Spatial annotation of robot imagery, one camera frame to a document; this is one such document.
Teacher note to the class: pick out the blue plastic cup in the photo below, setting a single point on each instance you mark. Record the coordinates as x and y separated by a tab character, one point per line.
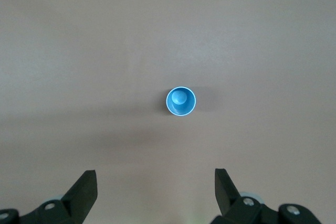
181	108

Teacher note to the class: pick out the brown table cover sheet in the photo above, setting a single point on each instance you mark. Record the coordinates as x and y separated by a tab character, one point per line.
78	51

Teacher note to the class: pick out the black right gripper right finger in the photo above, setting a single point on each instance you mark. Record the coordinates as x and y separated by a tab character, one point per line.
231	203

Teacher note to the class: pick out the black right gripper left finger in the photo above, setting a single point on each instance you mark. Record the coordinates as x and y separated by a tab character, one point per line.
76	203

